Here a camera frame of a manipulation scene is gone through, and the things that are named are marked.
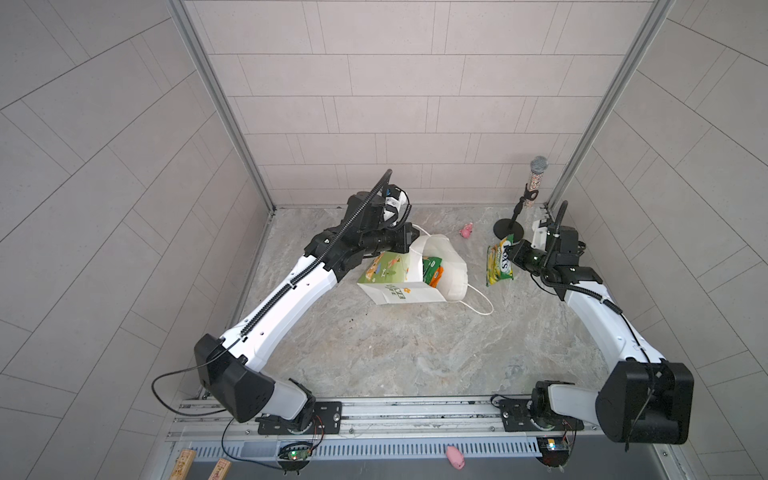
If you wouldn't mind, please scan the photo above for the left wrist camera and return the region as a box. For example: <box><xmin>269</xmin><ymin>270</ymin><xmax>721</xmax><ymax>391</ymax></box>
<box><xmin>383</xmin><ymin>185</ymin><xmax>408</xmax><ymax>226</ymax></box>

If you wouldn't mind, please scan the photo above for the black microphone stand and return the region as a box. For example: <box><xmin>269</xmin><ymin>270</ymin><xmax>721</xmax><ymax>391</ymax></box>
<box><xmin>493</xmin><ymin>184</ymin><xmax>539</xmax><ymax>245</ymax></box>

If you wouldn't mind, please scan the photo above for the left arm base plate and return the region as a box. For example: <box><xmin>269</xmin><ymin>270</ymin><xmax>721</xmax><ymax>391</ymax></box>
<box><xmin>258</xmin><ymin>401</ymin><xmax>343</xmax><ymax>436</ymax></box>

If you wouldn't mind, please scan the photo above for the wooden block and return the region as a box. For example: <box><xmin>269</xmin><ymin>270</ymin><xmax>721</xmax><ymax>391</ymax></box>
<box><xmin>169</xmin><ymin>449</ymin><xmax>196</xmax><ymax>480</ymax></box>
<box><xmin>208</xmin><ymin>459</ymin><xmax>232</xmax><ymax>480</ymax></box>

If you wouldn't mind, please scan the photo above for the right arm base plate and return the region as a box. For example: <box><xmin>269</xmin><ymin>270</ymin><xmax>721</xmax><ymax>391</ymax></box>
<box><xmin>490</xmin><ymin>394</ymin><xmax>584</xmax><ymax>432</ymax></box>

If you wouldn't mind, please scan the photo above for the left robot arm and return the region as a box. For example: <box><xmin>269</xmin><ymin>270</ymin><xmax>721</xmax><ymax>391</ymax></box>
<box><xmin>194</xmin><ymin>170</ymin><xmax>419</xmax><ymax>431</ymax></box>

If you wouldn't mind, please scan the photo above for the aluminium rail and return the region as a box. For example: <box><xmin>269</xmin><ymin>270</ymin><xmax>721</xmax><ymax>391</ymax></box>
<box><xmin>166</xmin><ymin>395</ymin><xmax>603</xmax><ymax>441</ymax></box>

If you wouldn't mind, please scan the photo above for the left circuit board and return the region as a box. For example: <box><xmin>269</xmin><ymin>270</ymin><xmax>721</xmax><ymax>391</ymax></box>
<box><xmin>277</xmin><ymin>441</ymin><xmax>314</xmax><ymax>474</ymax></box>

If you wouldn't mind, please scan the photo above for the right circuit board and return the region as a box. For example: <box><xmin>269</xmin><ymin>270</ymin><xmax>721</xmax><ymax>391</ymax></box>
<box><xmin>536</xmin><ymin>437</ymin><xmax>571</xmax><ymax>468</ymax></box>

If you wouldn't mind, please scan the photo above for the yellow green Fox's candy bag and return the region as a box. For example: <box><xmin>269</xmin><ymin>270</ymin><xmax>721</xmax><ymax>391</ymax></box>
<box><xmin>486</xmin><ymin>234</ymin><xmax>515</xmax><ymax>286</ymax></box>

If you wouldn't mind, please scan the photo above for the silver microphone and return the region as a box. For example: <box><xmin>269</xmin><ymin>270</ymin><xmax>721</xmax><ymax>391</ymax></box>
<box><xmin>524</xmin><ymin>156</ymin><xmax>548</xmax><ymax>208</ymax></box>

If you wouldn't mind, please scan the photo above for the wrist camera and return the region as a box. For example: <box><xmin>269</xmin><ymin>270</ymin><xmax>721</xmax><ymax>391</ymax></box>
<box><xmin>531</xmin><ymin>219</ymin><xmax>549</xmax><ymax>251</ymax></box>
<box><xmin>383</xmin><ymin>185</ymin><xmax>408</xmax><ymax>226</ymax></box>

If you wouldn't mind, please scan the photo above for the wooden block left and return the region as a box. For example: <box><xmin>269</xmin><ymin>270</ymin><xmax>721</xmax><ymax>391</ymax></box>
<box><xmin>169</xmin><ymin>449</ymin><xmax>196</xmax><ymax>480</ymax></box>

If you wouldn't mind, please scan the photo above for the pink toy on rail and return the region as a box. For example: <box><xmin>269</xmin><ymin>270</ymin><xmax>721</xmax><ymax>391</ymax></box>
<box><xmin>445</xmin><ymin>445</ymin><xmax>466</xmax><ymax>470</ymax></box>

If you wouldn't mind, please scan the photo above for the circuit board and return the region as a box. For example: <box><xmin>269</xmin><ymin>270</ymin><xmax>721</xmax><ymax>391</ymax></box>
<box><xmin>277</xmin><ymin>441</ymin><xmax>314</xmax><ymax>474</ymax></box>
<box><xmin>536</xmin><ymin>437</ymin><xmax>571</xmax><ymax>468</ymax></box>

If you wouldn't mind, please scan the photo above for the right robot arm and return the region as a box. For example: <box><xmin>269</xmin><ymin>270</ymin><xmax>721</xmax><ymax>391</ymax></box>
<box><xmin>512</xmin><ymin>202</ymin><xmax>694</xmax><ymax>445</ymax></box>

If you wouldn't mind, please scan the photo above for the green snack bag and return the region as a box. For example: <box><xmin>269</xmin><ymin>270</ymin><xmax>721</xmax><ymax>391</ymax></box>
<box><xmin>422</xmin><ymin>256</ymin><xmax>444</xmax><ymax>288</ymax></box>

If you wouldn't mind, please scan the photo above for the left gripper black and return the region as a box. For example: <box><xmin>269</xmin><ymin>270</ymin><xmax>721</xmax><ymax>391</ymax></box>
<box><xmin>354</xmin><ymin>221</ymin><xmax>421</xmax><ymax>258</ymax></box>

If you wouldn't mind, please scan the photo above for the wooden block right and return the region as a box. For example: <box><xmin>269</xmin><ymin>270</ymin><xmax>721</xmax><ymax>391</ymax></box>
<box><xmin>208</xmin><ymin>459</ymin><xmax>232</xmax><ymax>480</ymax></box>

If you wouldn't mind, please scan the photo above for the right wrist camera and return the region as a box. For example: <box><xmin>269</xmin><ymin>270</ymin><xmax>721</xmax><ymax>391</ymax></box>
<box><xmin>531</xmin><ymin>219</ymin><xmax>549</xmax><ymax>251</ymax></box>

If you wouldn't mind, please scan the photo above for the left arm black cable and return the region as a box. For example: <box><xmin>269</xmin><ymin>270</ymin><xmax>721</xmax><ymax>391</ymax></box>
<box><xmin>149</xmin><ymin>341</ymin><xmax>241</xmax><ymax>418</ymax></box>

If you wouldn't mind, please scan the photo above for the white paper bag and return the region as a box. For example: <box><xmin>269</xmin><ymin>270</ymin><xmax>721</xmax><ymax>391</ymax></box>
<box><xmin>357</xmin><ymin>227</ymin><xmax>495</xmax><ymax>316</ymax></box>

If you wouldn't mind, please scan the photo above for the pink toy on table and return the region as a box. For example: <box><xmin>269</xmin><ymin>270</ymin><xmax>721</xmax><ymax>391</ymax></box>
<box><xmin>460</xmin><ymin>223</ymin><xmax>473</xmax><ymax>239</ymax></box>

